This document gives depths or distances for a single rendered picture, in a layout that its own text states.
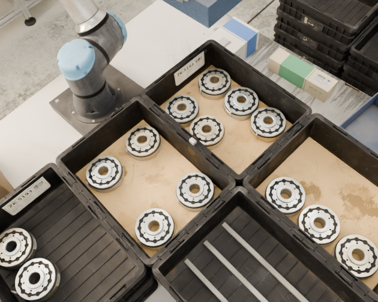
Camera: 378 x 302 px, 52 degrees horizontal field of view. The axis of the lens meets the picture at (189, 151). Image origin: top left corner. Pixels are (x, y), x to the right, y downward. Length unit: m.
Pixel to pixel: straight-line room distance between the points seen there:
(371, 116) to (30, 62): 2.07
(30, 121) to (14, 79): 1.21
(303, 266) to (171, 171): 0.43
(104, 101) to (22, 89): 1.35
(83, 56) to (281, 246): 0.78
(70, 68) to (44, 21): 1.77
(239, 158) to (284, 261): 0.31
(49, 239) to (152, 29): 0.93
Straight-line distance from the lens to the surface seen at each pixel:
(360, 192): 1.13
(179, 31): 1.61
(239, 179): 0.97
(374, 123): 1.41
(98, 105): 1.31
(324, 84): 1.38
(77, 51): 1.24
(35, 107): 1.53
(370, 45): 2.10
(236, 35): 1.46
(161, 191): 1.08
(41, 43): 2.82
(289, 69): 1.40
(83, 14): 1.27
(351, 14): 2.06
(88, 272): 1.06
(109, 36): 1.29
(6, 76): 2.74
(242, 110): 1.16
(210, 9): 1.05
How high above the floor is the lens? 1.82
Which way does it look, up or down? 61 degrees down
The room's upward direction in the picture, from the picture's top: 9 degrees counter-clockwise
